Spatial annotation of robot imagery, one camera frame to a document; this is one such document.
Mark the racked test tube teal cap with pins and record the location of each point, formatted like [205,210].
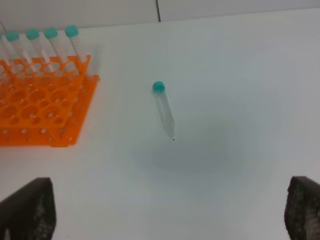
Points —
[14,38]
[72,33]
[33,36]
[52,36]
[4,51]

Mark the orange test tube rack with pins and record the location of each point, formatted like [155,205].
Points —
[46,107]

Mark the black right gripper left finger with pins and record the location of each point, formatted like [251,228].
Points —
[30,212]

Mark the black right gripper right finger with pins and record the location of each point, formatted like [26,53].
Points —
[302,209]

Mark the clear test tube teal cap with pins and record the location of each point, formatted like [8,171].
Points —
[164,108]

